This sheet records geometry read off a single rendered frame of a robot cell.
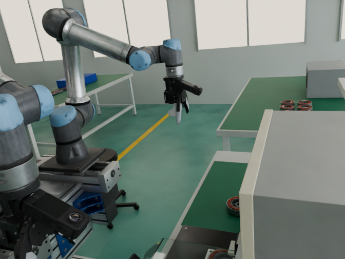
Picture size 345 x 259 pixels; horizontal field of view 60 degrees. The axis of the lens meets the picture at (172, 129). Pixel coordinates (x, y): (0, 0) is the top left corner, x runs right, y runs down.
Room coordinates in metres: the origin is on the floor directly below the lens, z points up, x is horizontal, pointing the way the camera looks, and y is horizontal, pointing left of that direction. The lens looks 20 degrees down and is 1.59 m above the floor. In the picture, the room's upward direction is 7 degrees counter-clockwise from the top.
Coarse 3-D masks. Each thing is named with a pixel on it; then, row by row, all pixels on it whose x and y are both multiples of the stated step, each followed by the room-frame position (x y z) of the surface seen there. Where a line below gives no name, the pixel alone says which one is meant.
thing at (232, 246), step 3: (237, 234) 0.78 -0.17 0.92; (240, 234) 0.78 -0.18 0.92; (237, 237) 0.77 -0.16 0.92; (231, 240) 0.80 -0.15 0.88; (237, 240) 0.75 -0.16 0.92; (231, 243) 0.79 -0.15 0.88; (234, 243) 0.79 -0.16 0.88; (237, 243) 0.74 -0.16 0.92; (231, 246) 0.78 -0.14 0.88; (234, 246) 0.77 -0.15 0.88; (237, 246) 0.73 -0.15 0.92; (228, 249) 0.76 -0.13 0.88; (231, 249) 0.76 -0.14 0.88; (234, 249) 0.76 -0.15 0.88
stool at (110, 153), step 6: (108, 150) 2.45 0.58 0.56; (102, 156) 2.34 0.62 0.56; (108, 156) 2.32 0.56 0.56; (114, 156) 2.33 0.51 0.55; (120, 192) 2.55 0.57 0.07; (114, 198) 2.45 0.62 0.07; (120, 204) 2.34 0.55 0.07; (126, 204) 2.33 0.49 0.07; (132, 204) 2.32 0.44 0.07; (108, 228) 2.10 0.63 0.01
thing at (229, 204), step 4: (236, 196) 1.19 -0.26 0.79; (228, 200) 1.16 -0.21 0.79; (232, 200) 1.16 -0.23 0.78; (236, 200) 1.17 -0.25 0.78; (228, 204) 1.14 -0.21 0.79; (232, 204) 1.16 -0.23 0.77; (236, 204) 1.14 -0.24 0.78; (228, 208) 1.12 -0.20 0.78; (232, 208) 1.11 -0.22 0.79; (236, 208) 1.10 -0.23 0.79; (228, 212) 1.12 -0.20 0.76; (232, 212) 1.10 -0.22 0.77; (236, 212) 1.09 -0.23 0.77
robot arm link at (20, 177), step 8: (32, 160) 0.48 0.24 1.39; (16, 168) 0.45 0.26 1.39; (24, 168) 0.46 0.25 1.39; (32, 168) 0.47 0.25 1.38; (0, 176) 0.44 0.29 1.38; (8, 176) 0.44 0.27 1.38; (16, 176) 0.45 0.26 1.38; (24, 176) 0.45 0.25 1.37; (32, 176) 0.46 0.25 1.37; (0, 184) 0.44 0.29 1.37; (8, 184) 0.44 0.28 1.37; (16, 184) 0.44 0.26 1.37; (24, 184) 0.45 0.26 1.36; (8, 192) 0.45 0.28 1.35
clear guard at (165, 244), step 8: (160, 240) 0.63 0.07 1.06; (168, 240) 0.62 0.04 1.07; (176, 240) 0.62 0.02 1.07; (152, 248) 0.63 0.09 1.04; (160, 248) 0.60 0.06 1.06; (168, 248) 0.59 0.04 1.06; (176, 248) 0.59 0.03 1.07; (184, 248) 0.59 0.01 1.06; (192, 248) 0.58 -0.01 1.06; (200, 248) 0.58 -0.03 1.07; (208, 248) 0.58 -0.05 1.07; (216, 248) 0.58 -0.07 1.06; (144, 256) 0.63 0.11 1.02; (152, 256) 0.57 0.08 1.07; (160, 256) 0.57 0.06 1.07; (168, 256) 0.57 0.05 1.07; (176, 256) 0.56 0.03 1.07; (184, 256) 0.56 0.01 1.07; (192, 256) 0.56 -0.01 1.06; (200, 256) 0.56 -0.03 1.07; (208, 256) 0.55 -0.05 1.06; (216, 256) 0.55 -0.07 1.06; (224, 256) 0.55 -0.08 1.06; (232, 256) 0.54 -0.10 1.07
